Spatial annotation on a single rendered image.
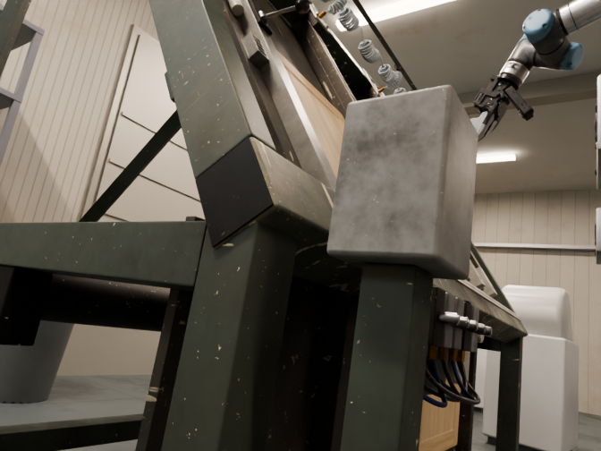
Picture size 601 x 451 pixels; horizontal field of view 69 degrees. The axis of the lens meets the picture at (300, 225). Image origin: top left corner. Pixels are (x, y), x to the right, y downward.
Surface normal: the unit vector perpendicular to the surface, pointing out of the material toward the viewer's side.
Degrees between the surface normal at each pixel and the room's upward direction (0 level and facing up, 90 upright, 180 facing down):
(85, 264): 90
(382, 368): 90
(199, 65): 90
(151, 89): 90
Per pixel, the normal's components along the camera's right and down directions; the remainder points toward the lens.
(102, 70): 0.83, 0.00
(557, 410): -0.62, -0.26
